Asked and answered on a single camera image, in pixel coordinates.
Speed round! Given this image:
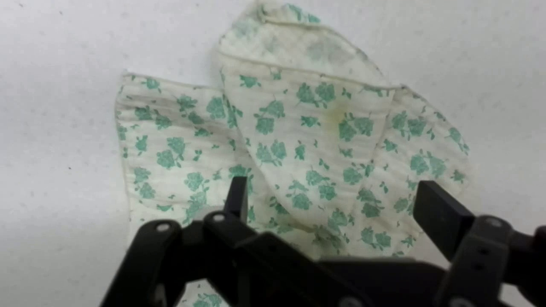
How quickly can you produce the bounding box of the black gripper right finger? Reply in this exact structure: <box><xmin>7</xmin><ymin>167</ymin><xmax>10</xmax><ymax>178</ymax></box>
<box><xmin>411</xmin><ymin>179</ymin><xmax>546</xmax><ymax>307</ymax></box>

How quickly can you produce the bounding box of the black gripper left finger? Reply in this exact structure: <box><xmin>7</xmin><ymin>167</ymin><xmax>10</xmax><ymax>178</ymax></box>
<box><xmin>99</xmin><ymin>174</ymin><xmax>321</xmax><ymax>307</ymax></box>

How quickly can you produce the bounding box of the white towel green floral print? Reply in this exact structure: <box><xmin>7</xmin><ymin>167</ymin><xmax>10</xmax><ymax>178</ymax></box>
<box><xmin>112</xmin><ymin>0</ymin><xmax>474</xmax><ymax>307</ymax></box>

